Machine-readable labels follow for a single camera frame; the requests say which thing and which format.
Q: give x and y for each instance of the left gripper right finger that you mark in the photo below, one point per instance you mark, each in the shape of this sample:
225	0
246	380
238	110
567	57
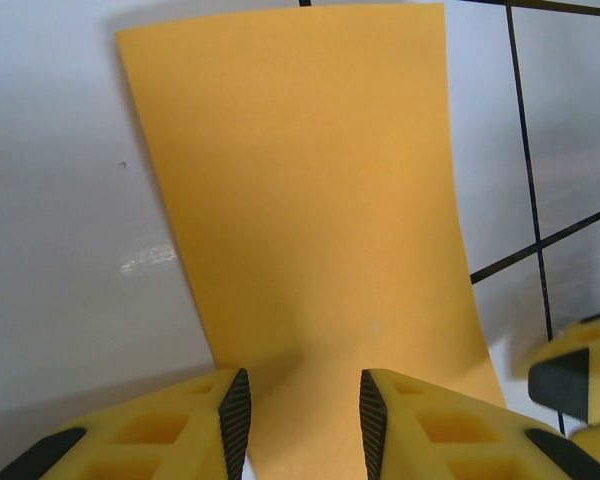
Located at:
455	440

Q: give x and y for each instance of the yellow paper sheet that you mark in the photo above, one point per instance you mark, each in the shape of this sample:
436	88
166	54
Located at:
305	200

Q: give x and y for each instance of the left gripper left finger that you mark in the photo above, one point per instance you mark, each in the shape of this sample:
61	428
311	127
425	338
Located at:
130	440

